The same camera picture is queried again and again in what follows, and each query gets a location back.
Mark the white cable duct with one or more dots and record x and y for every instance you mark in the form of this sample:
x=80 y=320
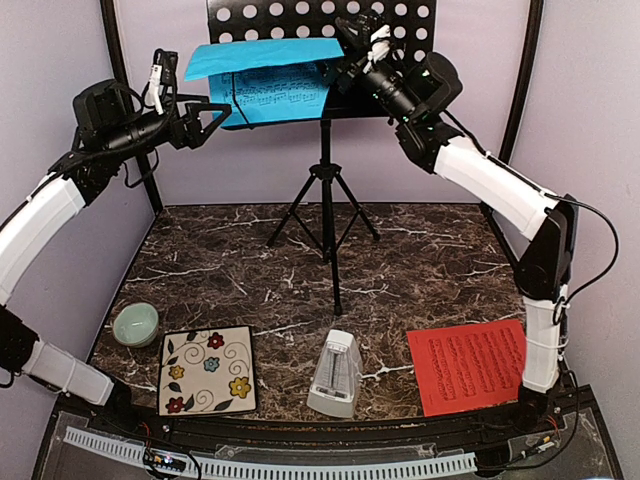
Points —
x=165 y=462

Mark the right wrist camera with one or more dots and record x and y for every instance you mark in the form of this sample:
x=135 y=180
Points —
x=366 y=35

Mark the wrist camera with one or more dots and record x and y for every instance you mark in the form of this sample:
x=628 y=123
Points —
x=366 y=35
x=161 y=76

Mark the white metronome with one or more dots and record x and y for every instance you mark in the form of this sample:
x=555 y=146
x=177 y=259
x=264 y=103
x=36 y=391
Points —
x=335 y=387

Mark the green ceramic bowl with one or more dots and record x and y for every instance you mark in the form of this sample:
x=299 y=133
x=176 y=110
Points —
x=136 y=326

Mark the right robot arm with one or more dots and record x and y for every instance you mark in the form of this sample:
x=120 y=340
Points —
x=416 y=100

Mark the square floral plate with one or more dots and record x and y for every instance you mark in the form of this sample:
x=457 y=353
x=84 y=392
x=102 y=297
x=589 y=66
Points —
x=206 y=372

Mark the blue sheet music page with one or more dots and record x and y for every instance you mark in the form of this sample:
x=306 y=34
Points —
x=265 y=81

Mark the black music stand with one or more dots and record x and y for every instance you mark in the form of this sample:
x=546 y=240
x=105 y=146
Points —
x=411 y=22

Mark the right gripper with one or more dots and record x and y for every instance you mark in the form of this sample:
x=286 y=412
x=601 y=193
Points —
x=353 y=66

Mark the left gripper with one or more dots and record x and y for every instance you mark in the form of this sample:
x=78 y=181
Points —
x=192 y=133

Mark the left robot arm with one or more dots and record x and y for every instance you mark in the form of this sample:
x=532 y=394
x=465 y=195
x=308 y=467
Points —
x=107 y=135

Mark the right black frame post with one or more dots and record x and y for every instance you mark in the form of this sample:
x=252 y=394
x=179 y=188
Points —
x=525 y=71

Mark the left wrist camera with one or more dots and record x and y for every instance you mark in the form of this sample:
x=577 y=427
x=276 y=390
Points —
x=161 y=76

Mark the red sheet music page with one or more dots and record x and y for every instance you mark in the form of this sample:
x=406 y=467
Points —
x=468 y=367

